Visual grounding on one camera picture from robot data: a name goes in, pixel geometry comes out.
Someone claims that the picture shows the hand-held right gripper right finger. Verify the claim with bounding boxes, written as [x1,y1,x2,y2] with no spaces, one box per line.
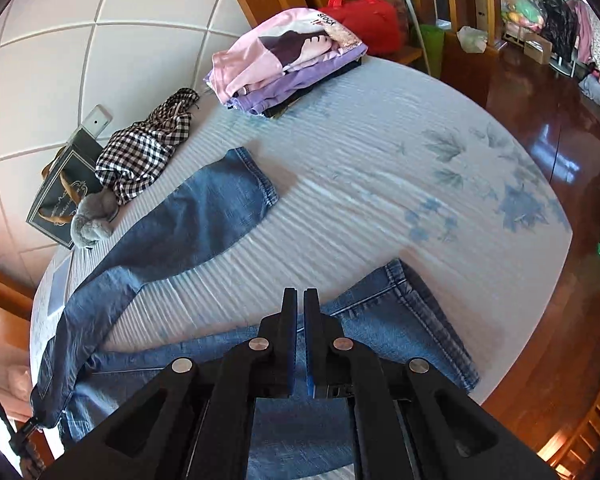
[303,288,557,480]

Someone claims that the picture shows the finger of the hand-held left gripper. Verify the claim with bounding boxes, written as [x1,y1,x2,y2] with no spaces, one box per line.
[0,399,46,477]

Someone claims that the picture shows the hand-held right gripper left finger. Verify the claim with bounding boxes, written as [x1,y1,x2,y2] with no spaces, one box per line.
[40,287,298,480]

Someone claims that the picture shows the blue denim jeans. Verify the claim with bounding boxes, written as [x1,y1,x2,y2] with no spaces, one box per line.
[30,147,481,480]

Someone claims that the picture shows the stack of folded clothes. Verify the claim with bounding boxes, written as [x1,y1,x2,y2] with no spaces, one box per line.
[211,7,368,106]

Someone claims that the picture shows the bed with floral sheet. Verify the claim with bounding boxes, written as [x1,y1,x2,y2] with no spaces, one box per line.
[29,52,573,456]

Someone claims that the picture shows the grey plush toy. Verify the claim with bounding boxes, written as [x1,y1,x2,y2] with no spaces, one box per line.
[69,190,121,249]

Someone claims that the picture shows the dark green gift bag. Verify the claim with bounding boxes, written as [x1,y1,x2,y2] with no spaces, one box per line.
[26,127,107,251]

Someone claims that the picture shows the black white checkered shirt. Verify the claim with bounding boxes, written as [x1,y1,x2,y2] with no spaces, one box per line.
[95,88,201,206]

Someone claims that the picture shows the wooden railing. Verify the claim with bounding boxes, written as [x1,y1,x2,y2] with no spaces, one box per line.
[537,367,600,480]

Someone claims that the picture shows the purple folded garment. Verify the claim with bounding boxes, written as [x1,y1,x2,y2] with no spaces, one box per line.
[204,44,369,115]

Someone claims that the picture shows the dark folded garment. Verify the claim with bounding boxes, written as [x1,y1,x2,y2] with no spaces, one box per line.
[264,57,364,121]

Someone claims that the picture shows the white phone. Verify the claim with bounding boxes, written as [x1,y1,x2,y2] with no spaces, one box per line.
[70,104,114,144]

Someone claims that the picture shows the wooden chair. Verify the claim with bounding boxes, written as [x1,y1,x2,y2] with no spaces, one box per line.
[410,0,508,108]

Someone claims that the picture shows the green plastic bin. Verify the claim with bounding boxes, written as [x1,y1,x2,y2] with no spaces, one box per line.
[418,25,446,79]

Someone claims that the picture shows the red handbag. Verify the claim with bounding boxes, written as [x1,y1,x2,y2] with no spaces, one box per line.
[324,0,402,57]

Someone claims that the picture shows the white plastic bag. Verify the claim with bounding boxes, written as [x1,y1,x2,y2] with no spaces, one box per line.
[457,25,491,55]

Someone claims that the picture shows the cardboard box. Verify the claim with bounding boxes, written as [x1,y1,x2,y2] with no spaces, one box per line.
[523,37,554,65]

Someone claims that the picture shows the white padded headboard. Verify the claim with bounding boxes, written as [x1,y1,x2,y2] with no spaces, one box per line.
[0,0,253,261]

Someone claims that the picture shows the pile of colourful plush toys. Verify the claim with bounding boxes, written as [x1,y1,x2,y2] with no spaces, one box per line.
[499,0,547,37]

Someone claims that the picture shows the black hanging garment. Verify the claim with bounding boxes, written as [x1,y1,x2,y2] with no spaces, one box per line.
[539,0,579,62]

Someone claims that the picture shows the pink hanging garment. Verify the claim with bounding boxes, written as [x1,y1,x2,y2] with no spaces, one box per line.
[569,0,600,65]

